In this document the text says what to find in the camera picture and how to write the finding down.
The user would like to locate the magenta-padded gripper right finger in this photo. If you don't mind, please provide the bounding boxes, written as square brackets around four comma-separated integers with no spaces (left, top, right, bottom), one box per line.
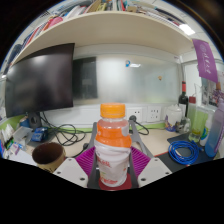
[128,146,173,189]

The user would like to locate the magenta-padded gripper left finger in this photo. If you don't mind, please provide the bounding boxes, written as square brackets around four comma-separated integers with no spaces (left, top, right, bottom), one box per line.
[52,146,99,189]

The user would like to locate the orange-capped drink bottle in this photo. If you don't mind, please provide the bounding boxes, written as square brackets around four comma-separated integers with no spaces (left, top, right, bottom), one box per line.
[93,102,133,188]

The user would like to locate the translucent purple water bottle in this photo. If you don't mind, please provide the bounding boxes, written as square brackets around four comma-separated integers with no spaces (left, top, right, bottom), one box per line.
[204,101,224,159]

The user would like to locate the floral patterned cup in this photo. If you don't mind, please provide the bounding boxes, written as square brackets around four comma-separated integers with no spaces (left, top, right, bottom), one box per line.
[31,142,67,174]

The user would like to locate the small blue box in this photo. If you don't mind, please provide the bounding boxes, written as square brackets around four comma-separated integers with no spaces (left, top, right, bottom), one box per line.
[30,126,50,143]

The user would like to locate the black desk mat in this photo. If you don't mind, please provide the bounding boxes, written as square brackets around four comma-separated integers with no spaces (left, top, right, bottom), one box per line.
[154,133,224,168]

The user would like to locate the translucent white container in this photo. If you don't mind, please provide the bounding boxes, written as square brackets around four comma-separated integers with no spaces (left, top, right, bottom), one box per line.
[165,104,183,129]

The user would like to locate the green translucent bottle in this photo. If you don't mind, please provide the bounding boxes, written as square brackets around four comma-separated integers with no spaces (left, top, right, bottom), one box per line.
[188,95,208,144]

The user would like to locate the dark wine bottle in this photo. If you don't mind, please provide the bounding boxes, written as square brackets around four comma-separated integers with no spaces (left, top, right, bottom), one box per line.
[178,80,190,118]

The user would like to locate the black computer monitor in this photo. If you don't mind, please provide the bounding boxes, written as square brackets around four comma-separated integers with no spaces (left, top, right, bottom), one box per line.
[4,42,76,129]

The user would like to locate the purple hanging banner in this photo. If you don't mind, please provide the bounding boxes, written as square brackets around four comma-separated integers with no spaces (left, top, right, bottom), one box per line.
[191,38,219,84]

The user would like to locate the blue coiled cable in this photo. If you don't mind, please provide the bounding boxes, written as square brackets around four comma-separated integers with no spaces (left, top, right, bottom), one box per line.
[167,139,201,166]

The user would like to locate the black cables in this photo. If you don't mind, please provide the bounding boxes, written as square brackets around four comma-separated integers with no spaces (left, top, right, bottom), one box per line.
[39,111,150,148]

